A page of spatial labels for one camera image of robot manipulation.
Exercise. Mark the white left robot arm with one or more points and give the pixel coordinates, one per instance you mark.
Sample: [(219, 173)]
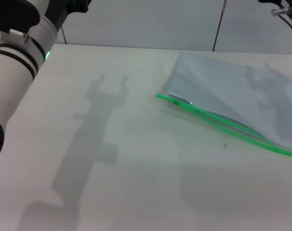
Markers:
[(8, 79)]

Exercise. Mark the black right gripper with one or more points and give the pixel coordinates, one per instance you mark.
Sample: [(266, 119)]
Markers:
[(270, 1)]

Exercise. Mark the green zipper slider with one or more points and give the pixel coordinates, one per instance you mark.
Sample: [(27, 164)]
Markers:
[(176, 102)]

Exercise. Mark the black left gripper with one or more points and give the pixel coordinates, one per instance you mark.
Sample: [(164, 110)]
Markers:
[(61, 9)]

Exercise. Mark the transparent green-zip document bag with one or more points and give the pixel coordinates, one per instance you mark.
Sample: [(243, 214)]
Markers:
[(232, 91)]

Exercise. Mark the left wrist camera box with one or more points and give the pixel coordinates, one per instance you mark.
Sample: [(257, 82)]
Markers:
[(13, 16)]

